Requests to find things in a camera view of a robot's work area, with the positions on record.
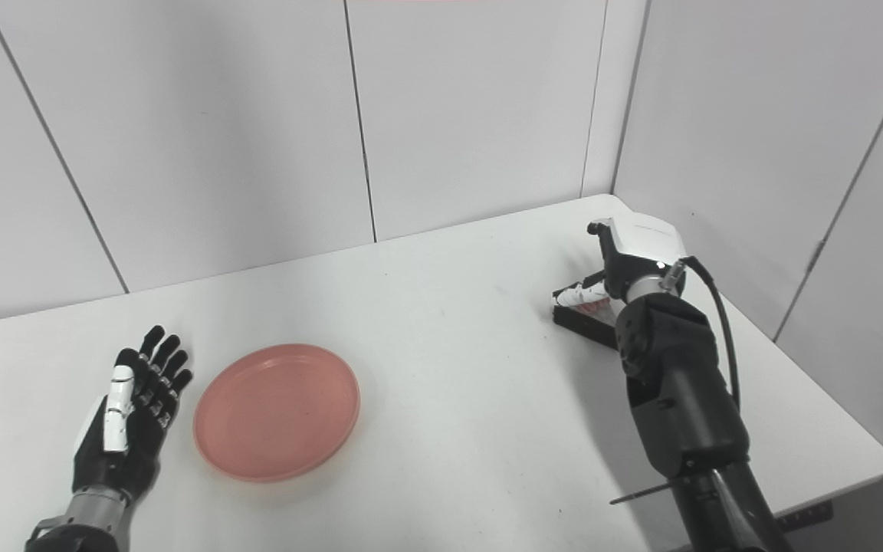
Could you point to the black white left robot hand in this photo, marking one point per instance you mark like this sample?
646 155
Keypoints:
131 452

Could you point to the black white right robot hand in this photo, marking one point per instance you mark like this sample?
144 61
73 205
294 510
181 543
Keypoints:
645 241

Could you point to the chocolate cake slice with fruit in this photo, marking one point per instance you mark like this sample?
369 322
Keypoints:
583 323

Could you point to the pink round plate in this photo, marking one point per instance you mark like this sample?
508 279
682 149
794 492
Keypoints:
277 412

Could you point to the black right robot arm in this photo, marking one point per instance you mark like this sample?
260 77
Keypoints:
679 399

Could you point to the black table frame bracket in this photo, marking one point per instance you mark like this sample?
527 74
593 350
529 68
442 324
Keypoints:
805 516

